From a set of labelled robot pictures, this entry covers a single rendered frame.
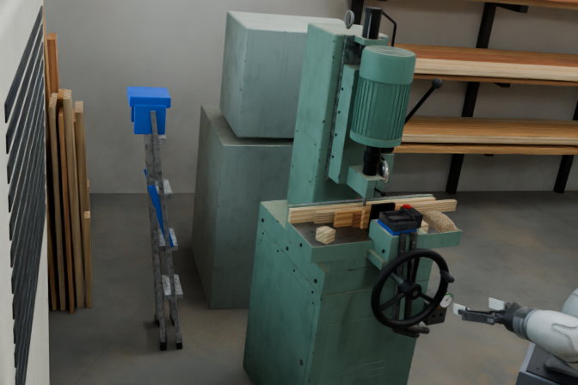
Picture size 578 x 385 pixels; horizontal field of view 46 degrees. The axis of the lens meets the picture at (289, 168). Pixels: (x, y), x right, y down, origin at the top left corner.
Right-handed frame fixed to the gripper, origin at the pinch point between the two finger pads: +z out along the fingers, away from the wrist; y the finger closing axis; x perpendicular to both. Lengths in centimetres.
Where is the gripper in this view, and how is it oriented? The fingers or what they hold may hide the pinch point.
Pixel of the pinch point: (474, 306)
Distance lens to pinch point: 216.6
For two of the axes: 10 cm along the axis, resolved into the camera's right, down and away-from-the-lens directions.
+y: -9.1, 0.5, -4.1
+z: -4.2, -0.2, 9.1
